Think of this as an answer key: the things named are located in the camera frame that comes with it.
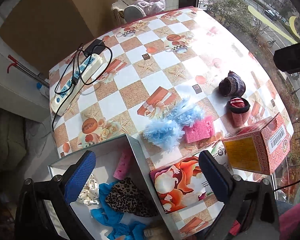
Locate black cable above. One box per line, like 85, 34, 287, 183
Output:
51, 39, 114, 131

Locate light blue fluffy scrunchie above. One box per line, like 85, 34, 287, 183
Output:
143, 99, 205, 152

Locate blue glove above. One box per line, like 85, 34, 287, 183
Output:
90, 182, 124, 227
107, 221, 147, 240

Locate red patterned medicine box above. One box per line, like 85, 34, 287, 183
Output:
222, 113, 290, 175

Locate leopard print scrunchie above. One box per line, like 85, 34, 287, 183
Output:
105, 177, 158, 218

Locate white detergent bottle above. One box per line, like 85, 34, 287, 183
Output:
37, 82, 50, 100

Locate white polka dot scrunchie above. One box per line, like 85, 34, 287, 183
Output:
76, 174, 100, 206

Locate white power strip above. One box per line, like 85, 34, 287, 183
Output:
51, 54, 103, 116

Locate beige sock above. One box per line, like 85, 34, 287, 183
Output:
143, 220, 173, 240

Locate floral tissue pack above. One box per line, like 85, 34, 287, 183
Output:
148, 153, 218, 214

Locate red handled tool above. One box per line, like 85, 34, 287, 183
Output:
7, 55, 50, 88

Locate checkered patterned tablecloth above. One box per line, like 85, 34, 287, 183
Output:
49, 8, 294, 179

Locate pink clothes on chair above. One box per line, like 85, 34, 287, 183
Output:
132, 0, 166, 17

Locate pink sponge block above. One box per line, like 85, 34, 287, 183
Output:
183, 116, 215, 143

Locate purple knitted scrunchie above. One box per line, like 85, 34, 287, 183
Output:
218, 71, 246, 97

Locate grey cardboard storage box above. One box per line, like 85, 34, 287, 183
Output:
47, 133, 182, 240

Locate black power adapter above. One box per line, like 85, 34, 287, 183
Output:
83, 38, 106, 57

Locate pink foam hair roller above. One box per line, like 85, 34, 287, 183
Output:
113, 150, 133, 180

